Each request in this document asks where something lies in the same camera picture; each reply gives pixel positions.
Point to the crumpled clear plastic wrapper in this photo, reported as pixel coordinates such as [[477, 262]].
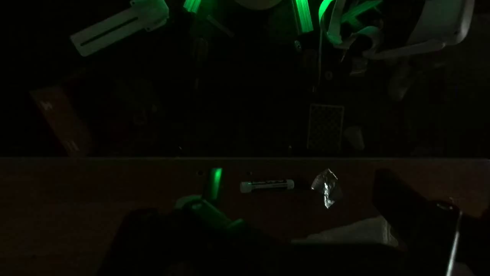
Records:
[[326, 187]]

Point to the black mesh panel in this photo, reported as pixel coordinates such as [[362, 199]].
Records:
[[325, 127]]

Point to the orange box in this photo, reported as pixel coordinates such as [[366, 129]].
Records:
[[62, 123]]

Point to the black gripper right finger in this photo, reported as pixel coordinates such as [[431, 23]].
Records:
[[414, 219]]

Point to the clear tube marker white cap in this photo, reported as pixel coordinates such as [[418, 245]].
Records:
[[268, 184]]

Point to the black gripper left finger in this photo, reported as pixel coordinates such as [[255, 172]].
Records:
[[153, 239]]

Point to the white terry towel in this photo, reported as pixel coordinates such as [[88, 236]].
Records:
[[353, 231]]

